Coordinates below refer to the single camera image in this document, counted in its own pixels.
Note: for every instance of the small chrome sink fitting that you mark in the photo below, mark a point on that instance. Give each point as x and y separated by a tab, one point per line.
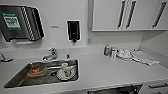
68	56

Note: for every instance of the small blue bottle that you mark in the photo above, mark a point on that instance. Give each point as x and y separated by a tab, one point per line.
106	51

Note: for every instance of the small white bottle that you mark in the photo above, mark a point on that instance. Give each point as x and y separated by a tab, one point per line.
112	53

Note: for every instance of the white cup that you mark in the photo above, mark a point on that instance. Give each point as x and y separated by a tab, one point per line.
66	71

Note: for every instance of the orange bowl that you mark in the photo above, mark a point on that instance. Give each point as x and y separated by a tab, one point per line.
36	70

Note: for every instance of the white dishes on counter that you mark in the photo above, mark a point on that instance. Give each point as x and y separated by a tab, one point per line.
145	58

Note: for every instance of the steel paper towel dispenser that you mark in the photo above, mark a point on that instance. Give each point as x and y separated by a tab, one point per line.
20	23

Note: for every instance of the steel kitchen sink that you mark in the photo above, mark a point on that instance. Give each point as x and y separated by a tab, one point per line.
16	78

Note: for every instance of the white wall outlet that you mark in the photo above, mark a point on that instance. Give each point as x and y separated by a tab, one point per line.
89	41

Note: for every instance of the black wall soap dispenser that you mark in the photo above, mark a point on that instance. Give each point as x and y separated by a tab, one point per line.
73	30

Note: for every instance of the small wall label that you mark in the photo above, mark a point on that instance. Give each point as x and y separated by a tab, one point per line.
54	26

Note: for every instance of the white three-door wall cabinet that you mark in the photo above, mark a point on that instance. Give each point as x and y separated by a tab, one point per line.
106	15

